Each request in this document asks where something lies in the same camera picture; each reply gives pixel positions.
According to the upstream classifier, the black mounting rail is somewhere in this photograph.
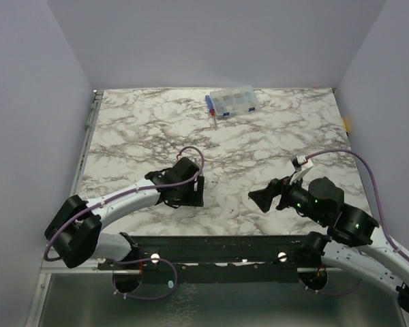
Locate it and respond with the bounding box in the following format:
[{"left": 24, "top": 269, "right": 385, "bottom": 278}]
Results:
[{"left": 98, "top": 234, "right": 325, "bottom": 283}]

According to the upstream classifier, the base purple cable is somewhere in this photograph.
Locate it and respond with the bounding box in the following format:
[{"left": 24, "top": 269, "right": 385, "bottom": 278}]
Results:
[
  {"left": 112, "top": 258, "right": 179, "bottom": 302},
  {"left": 303, "top": 251, "right": 364, "bottom": 296}
]

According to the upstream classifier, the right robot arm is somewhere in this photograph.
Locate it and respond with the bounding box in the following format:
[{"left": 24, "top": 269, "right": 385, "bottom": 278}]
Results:
[{"left": 248, "top": 177, "right": 409, "bottom": 313}]

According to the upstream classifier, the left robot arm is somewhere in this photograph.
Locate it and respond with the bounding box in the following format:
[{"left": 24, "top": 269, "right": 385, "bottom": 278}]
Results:
[{"left": 44, "top": 157, "right": 205, "bottom": 269}]

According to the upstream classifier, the clear plastic organizer box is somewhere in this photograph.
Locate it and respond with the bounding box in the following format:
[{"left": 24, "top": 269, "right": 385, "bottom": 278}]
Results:
[{"left": 209, "top": 86, "right": 260, "bottom": 118}]

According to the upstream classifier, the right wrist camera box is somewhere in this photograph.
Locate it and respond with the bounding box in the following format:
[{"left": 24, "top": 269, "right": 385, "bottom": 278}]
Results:
[{"left": 290, "top": 155, "right": 314, "bottom": 185}]

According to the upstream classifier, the blue handled screwdriver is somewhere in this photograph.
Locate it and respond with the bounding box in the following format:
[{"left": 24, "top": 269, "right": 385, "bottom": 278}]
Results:
[{"left": 205, "top": 95, "right": 217, "bottom": 128}]

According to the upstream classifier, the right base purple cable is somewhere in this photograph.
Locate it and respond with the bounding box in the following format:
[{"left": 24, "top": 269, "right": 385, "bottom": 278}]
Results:
[{"left": 303, "top": 251, "right": 364, "bottom": 296}]

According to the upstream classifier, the metal side rail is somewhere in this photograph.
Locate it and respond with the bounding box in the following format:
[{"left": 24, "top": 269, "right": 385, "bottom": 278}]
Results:
[{"left": 65, "top": 89, "right": 104, "bottom": 202}]

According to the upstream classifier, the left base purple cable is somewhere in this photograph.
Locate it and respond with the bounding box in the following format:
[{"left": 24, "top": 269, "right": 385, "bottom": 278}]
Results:
[{"left": 112, "top": 258, "right": 179, "bottom": 302}]

